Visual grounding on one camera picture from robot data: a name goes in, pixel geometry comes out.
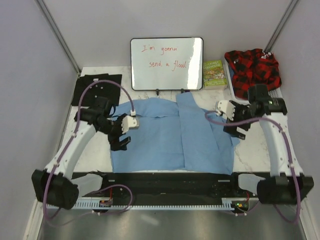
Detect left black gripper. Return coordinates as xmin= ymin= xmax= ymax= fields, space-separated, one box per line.
xmin=98 ymin=114 xmax=131 ymax=152

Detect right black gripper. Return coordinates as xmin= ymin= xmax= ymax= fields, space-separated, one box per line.
xmin=223 ymin=100 xmax=257 ymax=141

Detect light blue long sleeve shirt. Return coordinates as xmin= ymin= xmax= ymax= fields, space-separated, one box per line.
xmin=110 ymin=92 xmax=240 ymax=175

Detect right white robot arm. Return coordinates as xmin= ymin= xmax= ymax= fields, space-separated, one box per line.
xmin=216 ymin=84 xmax=314 ymax=205

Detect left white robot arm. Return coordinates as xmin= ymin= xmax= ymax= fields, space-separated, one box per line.
xmin=31 ymin=97 xmax=139 ymax=210

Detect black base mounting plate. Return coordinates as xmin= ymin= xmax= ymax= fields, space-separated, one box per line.
xmin=86 ymin=171 xmax=256 ymax=205

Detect folded black shirt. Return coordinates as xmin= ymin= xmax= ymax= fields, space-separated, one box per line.
xmin=71 ymin=73 xmax=122 ymax=107

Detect white plastic basket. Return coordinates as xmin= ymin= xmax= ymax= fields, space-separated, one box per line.
xmin=223 ymin=59 xmax=283 ymax=104

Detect green paperback book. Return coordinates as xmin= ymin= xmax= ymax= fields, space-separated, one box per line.
xmin=203 ymin=59 xmax=228 ymax=91

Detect red black plaid shirt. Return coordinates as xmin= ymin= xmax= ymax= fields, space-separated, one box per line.
xmin=224 ymin=48 xmax=282 ymax=100

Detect white dry-erase board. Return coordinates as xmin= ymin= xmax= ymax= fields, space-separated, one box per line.
xmin=130 ymin=37 xmax=204 ymax=91

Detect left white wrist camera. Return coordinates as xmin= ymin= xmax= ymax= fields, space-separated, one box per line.
xmin=121 ymin=115 xmax=140 ymax=134

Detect white slotted cable duct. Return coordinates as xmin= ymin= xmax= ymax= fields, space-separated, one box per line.
xmin=46 ymin=197 xmax=237 ymax=210

